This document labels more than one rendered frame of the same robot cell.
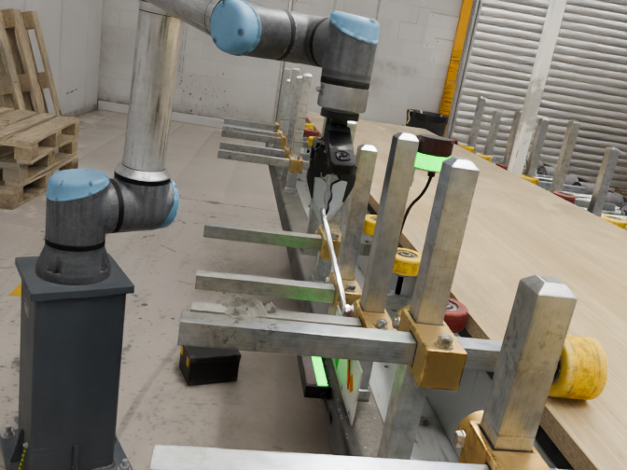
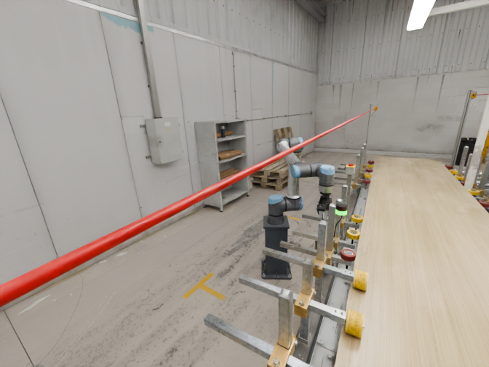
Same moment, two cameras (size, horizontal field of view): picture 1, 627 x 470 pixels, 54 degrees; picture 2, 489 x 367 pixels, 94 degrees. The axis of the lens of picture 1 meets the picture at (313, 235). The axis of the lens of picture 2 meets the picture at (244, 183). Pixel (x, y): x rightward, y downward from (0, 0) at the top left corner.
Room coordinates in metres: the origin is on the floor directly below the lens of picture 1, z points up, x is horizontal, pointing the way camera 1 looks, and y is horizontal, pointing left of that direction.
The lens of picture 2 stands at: (-0.24, -0.51, 1.71)
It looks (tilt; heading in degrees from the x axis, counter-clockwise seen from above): 18 degrees down; 41
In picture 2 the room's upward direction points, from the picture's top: 3 degrees counter-clockwise
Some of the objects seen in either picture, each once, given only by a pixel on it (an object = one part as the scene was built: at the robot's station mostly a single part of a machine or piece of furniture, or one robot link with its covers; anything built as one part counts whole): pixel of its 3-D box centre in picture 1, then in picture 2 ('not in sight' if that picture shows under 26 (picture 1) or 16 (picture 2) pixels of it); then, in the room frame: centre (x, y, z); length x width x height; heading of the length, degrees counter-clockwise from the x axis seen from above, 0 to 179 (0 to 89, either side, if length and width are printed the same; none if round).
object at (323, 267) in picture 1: (332, 214); (342, 213); (1.48, -0.04, 0.89); 0.04 x 0.04 x 0.48; 9
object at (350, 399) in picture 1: (342, 359); not in sight; (1.01, -0.09, 0.75); 0.26 x 0.01 x 0.10; 9
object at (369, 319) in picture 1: (373, 326); (328, 254); (0.96, -0.13, 0.85); 0.14 x 0.06 x 0.05; 9
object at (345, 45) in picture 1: (349, 49); (326, 175); (1.15, -0.01, 1.28); 0.10 x 0.09 x 0.12; 45
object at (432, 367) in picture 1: (426, 343); (319, 264); (0.71, -0.16, 0.95); 0.14 x 0.06 x 0.05; 9
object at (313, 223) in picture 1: (321, 178); (347, 198); (1.73, 0.00, 0.93); 0.05 x 0.05 x 0.45; 9
